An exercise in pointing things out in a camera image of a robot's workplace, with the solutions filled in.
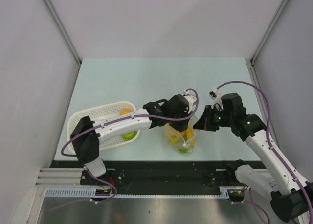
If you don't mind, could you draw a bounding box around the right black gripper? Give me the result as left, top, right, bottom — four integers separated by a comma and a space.
193, 105, 233, 132

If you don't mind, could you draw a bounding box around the yellow fake bell pepper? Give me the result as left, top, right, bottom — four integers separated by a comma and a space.
185, 127, 194, 140

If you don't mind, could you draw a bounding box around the clear zip top bag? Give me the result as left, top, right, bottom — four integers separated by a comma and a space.
164, 116, 199, 154

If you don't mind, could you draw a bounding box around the green fake apple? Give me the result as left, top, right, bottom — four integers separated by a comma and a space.
122, 131, 137, 141

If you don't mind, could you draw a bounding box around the orange fake fruit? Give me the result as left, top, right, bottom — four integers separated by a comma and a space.
120, 109, 132, 115

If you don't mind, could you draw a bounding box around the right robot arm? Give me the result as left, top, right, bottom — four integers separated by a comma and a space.
193, 91, 313, 223

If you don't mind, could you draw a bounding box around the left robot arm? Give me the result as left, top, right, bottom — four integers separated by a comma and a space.
69, 93, 199, 185

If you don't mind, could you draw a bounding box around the yellow fake banana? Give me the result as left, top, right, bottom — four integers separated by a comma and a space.
166, 134, 183, 146

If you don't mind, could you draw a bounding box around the green fake lime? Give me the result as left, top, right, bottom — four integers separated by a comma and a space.
178, 148, 189, 153

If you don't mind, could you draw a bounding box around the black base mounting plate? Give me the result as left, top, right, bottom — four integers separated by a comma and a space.
50, 160, 272, 197

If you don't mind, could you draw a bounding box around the white perforated plastic basket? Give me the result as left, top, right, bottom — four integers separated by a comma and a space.
67, 101, 141, 155

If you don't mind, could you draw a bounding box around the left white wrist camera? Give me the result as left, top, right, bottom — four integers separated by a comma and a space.
183, 90, 197, 111

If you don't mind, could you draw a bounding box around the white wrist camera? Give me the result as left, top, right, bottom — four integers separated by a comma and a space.
183, 90, 197, 111
209, 88, 223, 111

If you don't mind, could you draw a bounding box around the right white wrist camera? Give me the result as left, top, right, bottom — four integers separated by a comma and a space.
209, 88, 223, 111

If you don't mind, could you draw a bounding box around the white slotted cable duct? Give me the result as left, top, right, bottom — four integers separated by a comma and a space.
45, 187, 245, 199

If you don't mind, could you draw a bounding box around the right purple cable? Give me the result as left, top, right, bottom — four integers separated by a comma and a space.
216, 80, 313, 210

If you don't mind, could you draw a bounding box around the right aluminium frame post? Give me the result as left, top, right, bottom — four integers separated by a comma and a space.
249, 0, 297, 63

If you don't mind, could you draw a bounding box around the aluminium frame post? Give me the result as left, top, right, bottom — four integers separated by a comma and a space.
249, 0, 297, 63
35, 0, 82, 65

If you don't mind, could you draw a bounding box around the left aluminium frame post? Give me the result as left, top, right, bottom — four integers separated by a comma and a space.
35, 0, 82, 65

